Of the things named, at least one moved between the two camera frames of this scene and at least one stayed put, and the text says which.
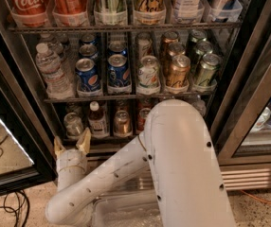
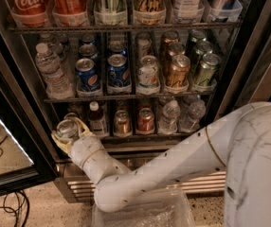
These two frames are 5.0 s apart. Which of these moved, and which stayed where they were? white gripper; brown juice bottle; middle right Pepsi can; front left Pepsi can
Moved: white gripper
Stayed: front left Pepsi can; brown juice bottle; middle right Pepsi can
